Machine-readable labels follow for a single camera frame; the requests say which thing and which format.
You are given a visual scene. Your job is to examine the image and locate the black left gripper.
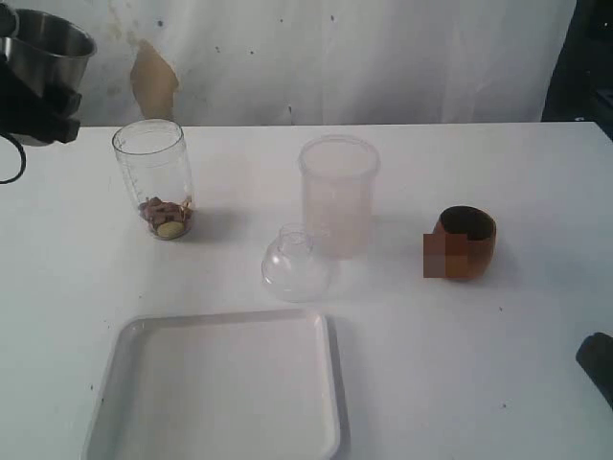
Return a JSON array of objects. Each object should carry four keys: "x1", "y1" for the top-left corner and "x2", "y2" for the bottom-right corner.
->
[{"x1": 1, "y1": 58, "x2": 81, "y2": 143}]

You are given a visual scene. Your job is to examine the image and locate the stainless steel cup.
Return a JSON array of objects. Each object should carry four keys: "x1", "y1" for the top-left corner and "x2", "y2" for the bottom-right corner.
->
[{"x1": 1, "y1": 9, "x2": 97, "y2": 97}]

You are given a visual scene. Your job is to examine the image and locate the brown wooden cup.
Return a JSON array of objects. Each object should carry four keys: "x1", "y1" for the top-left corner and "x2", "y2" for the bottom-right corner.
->
[{"x1": 422, "y1": 205, "x2": 497, "y2": 281}]

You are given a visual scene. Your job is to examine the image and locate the clear dome strainer lid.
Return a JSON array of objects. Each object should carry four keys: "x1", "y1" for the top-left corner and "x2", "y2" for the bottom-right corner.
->
[{"x1": 261, "y1": 223, "x2": 334, "y2": 303}]

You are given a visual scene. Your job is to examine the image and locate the clear plastic shaker cup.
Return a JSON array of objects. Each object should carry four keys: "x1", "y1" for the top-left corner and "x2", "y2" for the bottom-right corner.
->
[{"x1": 111, "y1": 119, "x2": 193, "y2": 238}]

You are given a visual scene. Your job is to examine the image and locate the translucent plastic container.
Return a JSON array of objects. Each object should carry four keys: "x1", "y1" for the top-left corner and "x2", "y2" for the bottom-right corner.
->
[{"x1": 298, "y1": 134, "x2": 380, "y2": 260}]

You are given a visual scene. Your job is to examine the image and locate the white square tray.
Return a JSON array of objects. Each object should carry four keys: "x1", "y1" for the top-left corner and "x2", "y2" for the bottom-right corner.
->
[{"x1": 81, "y1": 309, "x2": 342, "y2": 459}]

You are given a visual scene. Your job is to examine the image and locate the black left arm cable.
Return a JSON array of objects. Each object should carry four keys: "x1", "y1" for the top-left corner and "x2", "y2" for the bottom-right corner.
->
[{"x1": 0, "y1": 132, "x2": 28, "y2": 185}]

